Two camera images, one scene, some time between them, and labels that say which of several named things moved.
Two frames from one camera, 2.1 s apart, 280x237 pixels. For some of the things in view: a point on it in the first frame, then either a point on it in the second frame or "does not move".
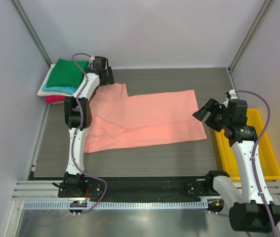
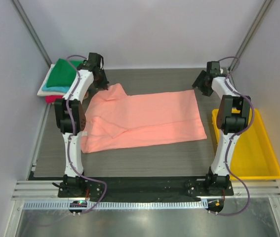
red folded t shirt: x=49 y=99 does not move
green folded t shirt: x=65 y=72 does not move
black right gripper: x=212 y=105 -> x=197 y=83
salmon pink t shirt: x=119 y=121 does not move
